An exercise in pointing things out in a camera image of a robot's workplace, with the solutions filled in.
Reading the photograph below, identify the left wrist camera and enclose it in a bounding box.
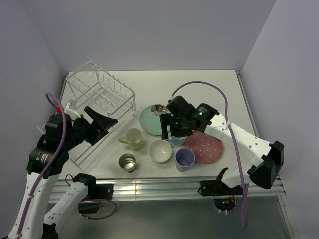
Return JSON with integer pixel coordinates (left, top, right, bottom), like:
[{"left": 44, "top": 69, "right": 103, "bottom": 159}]
[{"left": 55, "top": 100, "right": 80, "bottom": 120}]

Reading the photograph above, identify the stainless steel cup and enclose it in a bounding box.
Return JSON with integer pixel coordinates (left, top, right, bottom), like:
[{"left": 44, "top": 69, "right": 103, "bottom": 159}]
[{"left": 118, "top": 154, "right": 136, "bottom": 173}]

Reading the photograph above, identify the teal floral plate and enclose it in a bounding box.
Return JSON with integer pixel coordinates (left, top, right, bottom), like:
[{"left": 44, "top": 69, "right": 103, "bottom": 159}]
[{"left": 139, "top": 104, "right": 169, "bottom": 136}]

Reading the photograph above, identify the white wire dish rack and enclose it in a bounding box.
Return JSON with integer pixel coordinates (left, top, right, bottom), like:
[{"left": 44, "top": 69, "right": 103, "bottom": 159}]
[{"left": 60, "top": 61, "right": 136, "bottom": 169}]

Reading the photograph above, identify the pink polka dot plate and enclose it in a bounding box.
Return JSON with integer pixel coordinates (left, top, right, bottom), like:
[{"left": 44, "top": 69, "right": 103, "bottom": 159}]
[{"left": 185, "top": 131, "right": 224, "bottom": 164}]

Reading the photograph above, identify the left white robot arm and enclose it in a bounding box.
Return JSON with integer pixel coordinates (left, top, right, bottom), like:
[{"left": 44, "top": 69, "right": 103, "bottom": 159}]
[{"left": 8, "top": 107, "right": 118, "bottom": 239}]

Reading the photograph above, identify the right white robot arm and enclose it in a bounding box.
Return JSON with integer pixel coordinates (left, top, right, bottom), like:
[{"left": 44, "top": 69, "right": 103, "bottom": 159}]
[{"left": 159, "top": 96, "right": 284, "bottom": 194}]

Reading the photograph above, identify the yellow green mug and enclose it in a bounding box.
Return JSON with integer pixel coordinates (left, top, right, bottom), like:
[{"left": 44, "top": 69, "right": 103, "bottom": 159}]
[{"left": 118, "top": 128, "right": 143, "bottom": 150}]

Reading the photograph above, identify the light blue mug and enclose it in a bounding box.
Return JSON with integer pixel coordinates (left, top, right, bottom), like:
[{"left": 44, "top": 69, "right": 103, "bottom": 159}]
[{"left": 166, "top": 136, "right": 187, "bottom": 146}]

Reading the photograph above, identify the aluminium frame rail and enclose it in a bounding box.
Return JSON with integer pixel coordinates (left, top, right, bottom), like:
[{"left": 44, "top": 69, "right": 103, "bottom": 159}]
[{"left": 49, "top": 177, "right": 286, "bottom": 203}]

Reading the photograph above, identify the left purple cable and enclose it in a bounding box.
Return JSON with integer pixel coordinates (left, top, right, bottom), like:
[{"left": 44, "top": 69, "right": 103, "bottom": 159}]
[{"left": 14, "top": 92, "right": 118, "bottom": 237}]

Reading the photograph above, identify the lavender plastic cup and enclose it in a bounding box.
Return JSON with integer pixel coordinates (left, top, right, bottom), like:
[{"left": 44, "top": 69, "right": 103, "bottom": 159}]
[{"left": 175, "top": 148, "right": 195, "bottom": 172}]

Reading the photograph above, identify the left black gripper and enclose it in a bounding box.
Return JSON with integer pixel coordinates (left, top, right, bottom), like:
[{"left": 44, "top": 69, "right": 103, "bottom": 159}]
[{"left": 63, "top": 106, "right": 117, "bottom": 149}]

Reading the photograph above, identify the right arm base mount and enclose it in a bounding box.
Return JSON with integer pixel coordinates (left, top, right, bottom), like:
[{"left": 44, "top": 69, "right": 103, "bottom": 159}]
[{"left": 198, "top": 167, "right": 243, "bottom": 214}]

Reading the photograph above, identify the white floral bowl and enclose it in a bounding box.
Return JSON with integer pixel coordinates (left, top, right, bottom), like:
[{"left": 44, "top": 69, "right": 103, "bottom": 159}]
[{"left": 148, "top": 140, "right": 172, "bottom": 163}]

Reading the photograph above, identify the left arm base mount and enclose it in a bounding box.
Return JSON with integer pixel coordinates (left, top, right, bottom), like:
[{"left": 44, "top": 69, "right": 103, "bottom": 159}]
[{"left": 78, "top": 184, "right": 118, "bottom": 220}]

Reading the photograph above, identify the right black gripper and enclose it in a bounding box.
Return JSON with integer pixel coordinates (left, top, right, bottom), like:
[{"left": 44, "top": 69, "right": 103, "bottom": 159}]
[{"left": 159, "top": 113, "right": 193, "bottom": 140}]

